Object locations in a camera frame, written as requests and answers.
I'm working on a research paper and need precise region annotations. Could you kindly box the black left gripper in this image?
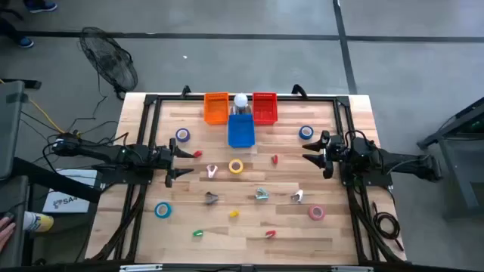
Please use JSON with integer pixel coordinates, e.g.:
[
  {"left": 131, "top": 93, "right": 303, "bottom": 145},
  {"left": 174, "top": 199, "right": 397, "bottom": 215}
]
[{"left": 150, "top": 137, "right": 197, "bottom": 189}]

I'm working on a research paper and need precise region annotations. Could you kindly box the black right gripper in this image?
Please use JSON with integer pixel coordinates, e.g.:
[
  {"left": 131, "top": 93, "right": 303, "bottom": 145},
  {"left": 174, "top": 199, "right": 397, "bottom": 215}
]
[{"left": 301, "top": 130, "right": 352, "bottom": 180}]

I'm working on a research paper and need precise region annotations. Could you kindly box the dark blue tape roll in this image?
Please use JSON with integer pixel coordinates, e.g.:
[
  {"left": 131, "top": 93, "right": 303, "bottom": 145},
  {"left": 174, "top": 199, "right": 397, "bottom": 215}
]
[{"left": 298, "top": 125, "right": 315, "bottom": 141}]

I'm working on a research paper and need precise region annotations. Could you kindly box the purple tape roll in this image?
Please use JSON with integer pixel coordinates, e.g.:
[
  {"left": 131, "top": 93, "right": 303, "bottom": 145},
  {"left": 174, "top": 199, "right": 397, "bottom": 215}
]
[{"left": 175, "top": 127, "right": 191, "bottom": 144}]

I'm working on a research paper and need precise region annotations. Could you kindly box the yellow tape roll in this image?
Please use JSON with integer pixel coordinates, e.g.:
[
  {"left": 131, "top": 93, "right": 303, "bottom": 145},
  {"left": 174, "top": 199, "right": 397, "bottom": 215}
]
[{"left": 228, "top": 158, "right": 245, "bottom": 175}]

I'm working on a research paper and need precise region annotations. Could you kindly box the light blue tape roll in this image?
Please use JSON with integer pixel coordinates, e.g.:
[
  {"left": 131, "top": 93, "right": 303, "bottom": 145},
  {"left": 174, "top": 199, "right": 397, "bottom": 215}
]
[{"left": 154, "top": 201, "right": 173, "bottom": 220}]

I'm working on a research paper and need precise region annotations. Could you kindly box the pink tape roll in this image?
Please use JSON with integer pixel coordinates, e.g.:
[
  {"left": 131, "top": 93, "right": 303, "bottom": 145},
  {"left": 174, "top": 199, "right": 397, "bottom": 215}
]
[{"left": 307, "top": 204, "right": 327, "bottom": 222}]

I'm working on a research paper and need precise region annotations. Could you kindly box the blue plastic basket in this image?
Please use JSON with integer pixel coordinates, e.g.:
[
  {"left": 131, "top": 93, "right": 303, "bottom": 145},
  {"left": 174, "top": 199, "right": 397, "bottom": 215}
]
[{"left": 227, "top": 113, "right": 256, "bottom": 149}]

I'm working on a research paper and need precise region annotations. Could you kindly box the orange plastic basket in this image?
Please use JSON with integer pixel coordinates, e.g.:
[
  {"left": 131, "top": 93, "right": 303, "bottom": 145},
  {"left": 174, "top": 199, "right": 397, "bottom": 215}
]
[{"left": 203, "top": 91, "right": 231, "bottom": 126}]

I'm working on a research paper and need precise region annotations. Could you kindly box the red plastic basket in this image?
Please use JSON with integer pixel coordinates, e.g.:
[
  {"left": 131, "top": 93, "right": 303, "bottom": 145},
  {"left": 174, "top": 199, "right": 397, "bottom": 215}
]
[{"left": 251, "top": 91, "right": 279, "bottom": 126}]

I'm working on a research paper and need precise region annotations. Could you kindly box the white light bulb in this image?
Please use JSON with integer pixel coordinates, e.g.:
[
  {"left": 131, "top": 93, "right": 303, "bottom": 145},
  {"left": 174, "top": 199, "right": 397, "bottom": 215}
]
[{"left": 231, "top": 92, "right": 253, "bottom": 116}]

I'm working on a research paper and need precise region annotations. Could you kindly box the white printed paper sign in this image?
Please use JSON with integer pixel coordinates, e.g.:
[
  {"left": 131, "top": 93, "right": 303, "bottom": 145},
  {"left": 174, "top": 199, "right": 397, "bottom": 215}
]
[{"left": 42, "top": 168, "right": 99, "bottom": 215}]

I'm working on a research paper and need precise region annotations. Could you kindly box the black floor fan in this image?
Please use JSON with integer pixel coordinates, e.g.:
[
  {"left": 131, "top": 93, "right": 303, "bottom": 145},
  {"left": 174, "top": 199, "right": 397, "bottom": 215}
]
[{"left": 77, "top": 26, "right": 139, "bottom": 101}]

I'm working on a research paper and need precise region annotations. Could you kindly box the black diagonal bar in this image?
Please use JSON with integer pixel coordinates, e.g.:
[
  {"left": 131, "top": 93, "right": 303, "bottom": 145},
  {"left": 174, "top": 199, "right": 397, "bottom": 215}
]
[{"left": 12, "top": 156, "right": 104, "bottom": 205}]

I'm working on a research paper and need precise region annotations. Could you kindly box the dark metal stand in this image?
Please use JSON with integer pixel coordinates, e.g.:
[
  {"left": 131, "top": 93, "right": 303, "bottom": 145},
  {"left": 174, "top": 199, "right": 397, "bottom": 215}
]
[{"left": 416, "top": 96, "right": 484, "bottom": 221}]

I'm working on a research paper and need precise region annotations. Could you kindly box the yellow and white bottle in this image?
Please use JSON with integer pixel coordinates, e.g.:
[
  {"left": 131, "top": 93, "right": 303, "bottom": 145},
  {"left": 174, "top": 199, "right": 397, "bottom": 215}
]
[{"left": 21, "top": 210, "right": 55, "bottom": 233}]

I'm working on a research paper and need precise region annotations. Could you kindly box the grey equipment cart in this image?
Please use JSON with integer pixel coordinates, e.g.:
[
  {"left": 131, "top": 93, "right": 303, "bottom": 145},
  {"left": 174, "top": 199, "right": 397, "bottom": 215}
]
[{"left": 0, "top": 78, "right": 43, "bottom": 268}]

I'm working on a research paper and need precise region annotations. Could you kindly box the person's hand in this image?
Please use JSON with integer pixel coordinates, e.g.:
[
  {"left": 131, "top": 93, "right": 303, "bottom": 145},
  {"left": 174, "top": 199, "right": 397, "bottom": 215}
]
[{"left": 0, "top": 216, "right": 17, "bottom": 252}]

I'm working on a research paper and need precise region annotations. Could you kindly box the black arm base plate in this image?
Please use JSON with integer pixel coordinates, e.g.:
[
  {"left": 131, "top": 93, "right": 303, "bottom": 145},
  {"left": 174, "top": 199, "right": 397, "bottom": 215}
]
[
  {"left": 92, "top": 164, "right": 155, "bottom": 187},
  {"left": 339, "top": 165, "right": 395, "bottom": 188}
]

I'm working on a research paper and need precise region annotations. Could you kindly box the black aluminium table frame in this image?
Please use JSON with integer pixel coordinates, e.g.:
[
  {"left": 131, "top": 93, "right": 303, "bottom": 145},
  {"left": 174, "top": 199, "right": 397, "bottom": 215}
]
[{"left": 88, "top": 93, "right": 406, "bottom": 265}]

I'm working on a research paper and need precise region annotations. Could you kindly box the coiled black cable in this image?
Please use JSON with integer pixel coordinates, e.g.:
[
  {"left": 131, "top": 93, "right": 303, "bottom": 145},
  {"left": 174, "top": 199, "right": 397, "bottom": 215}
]
[{"left": 371, "top": 201, "right": 405, "bottom": 252}]

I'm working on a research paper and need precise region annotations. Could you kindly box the silver metal bracket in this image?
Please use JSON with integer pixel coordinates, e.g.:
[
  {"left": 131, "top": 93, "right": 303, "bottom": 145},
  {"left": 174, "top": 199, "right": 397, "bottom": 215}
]
[
  {"left": 330, "top": 264, "right": 374, "bottom": 272},
  {"left": 119, "top": 264, "right": 164, "bottom": 272}
]

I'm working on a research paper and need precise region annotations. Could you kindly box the yellow floor power cable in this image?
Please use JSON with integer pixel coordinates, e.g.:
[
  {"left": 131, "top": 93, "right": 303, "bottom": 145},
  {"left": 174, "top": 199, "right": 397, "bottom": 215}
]
[{"left": 0, "top": 78, "right": 82, "bottom": 139}]

